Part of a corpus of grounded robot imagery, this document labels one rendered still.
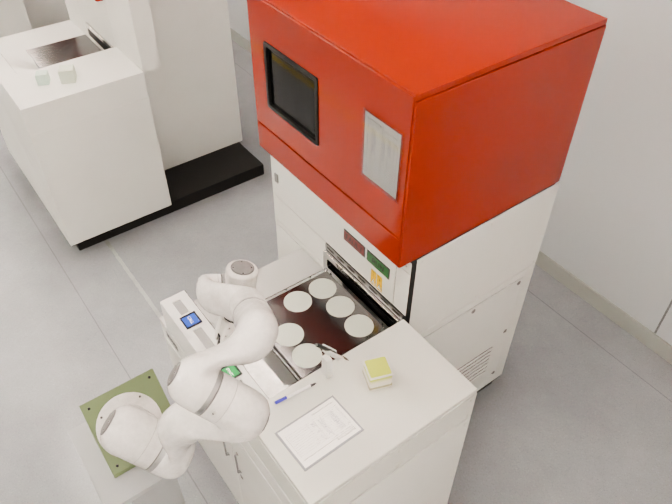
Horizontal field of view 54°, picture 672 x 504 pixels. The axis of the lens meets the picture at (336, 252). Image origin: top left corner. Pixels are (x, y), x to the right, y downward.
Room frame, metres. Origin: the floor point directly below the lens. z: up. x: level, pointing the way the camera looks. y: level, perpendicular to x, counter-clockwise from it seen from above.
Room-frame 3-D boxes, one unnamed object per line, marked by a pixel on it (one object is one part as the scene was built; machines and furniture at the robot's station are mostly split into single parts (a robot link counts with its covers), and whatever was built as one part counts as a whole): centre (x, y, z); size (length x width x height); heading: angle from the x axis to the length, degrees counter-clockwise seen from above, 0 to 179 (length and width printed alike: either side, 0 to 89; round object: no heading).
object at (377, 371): (1.18, -0.13, 1.00); 0.07 x 0.07 x 0.07; 16
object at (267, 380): (1.30, 0.27, 0.87); 0.36 x 0.08 x 0.03; 37
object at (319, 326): (1.48, 0.07, 0.90); 0.34 x 0.34 x 0.01; 37
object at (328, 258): (1.61, -0.09, 0.89); 0.44 x 0.02 x 0.10; 37
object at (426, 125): (1.95, -0.24, 1.52); 0.81 x 0.75 x 0.59; 37
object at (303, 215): (1.76, 0.01, 1.02); 0.82 x 0.03 x 0.40; 37
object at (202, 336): (1.31, 0.40, 0.89); 0.55 x 0.09 x 0.14; 37
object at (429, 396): (1.11, -0.08, 0.89); 0.62 x 0.35 x 0.14; 127
